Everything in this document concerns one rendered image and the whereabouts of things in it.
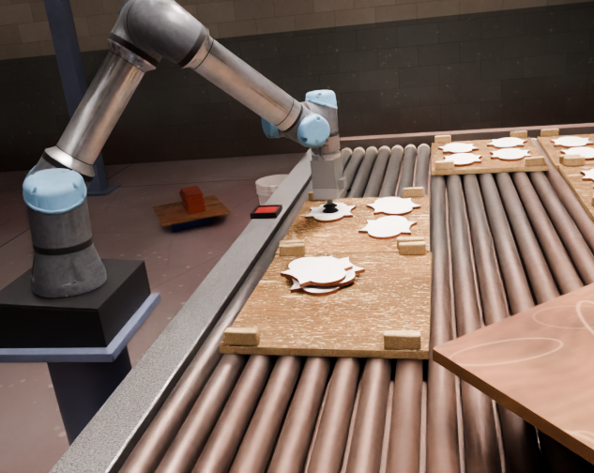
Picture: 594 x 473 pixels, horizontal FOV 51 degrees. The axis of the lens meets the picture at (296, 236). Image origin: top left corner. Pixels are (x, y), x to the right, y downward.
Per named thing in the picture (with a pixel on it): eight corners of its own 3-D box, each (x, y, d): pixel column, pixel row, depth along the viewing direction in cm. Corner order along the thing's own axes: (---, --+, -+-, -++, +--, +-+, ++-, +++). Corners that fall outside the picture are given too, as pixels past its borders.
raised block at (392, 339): (383, 350, 99) (382, 334, 98) (384, 343, 101) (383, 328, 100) (420, 351, 98) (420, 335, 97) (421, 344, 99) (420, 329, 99)
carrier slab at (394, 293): (220, 354, 106) (218, 345, 106) (277, 260, 143) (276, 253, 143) (429, 359, 98) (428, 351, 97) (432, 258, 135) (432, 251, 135)
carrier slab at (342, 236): (275, 259, 144) (274, 252, 143) (306, 205, 181) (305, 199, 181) (430, 256, 136) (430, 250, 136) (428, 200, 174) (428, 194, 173)
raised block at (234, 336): (224, 345, 105) (222, 331, 104) (228, 340, 107) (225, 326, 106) (258, 346, 104) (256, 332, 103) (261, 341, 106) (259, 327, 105)
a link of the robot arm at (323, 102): (297, 92, 157) (327, 87, 160) (301, 135, 161) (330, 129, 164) (310, 95, 150) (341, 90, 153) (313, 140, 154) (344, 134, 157)
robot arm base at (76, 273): (15, 293, 127) (7, 248, 124) (62, 265, 141) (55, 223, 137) (78, 301, 123) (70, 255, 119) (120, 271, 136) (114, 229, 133)
